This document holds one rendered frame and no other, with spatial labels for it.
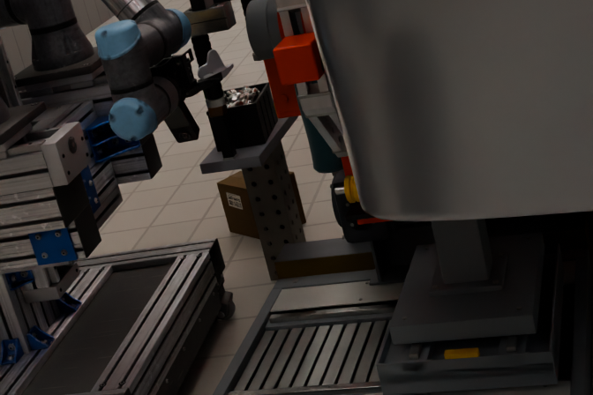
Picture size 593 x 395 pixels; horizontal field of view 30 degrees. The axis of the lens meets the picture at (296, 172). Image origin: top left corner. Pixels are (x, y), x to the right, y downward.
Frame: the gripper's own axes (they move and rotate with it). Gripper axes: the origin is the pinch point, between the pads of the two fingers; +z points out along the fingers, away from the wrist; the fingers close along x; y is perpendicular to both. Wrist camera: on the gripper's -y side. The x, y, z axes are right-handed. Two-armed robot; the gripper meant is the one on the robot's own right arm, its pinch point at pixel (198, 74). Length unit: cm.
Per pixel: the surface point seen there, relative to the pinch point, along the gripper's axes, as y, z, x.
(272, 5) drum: 7.3, 17.9, -12.3
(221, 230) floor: -82, 121, 59
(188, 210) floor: -82, 144, 79
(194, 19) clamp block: 10.2, 2.8, -1.1
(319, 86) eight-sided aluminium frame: -5.4, -4.7, -24.9
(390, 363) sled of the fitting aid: -67, -3, -25
